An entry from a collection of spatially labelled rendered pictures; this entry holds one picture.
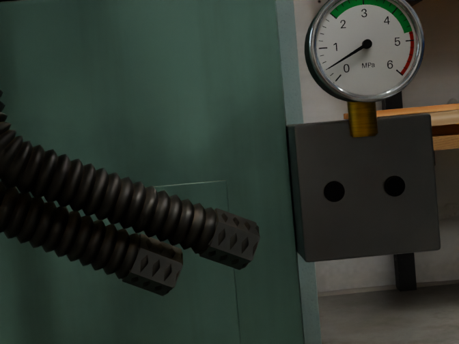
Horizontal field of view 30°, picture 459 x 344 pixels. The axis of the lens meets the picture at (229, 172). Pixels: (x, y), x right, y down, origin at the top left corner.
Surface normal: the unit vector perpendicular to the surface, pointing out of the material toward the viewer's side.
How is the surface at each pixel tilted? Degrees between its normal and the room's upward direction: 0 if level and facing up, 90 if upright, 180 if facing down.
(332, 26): 90
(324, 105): 90
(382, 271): 90
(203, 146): 90
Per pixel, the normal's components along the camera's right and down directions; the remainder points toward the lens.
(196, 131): 0.04, 0.05
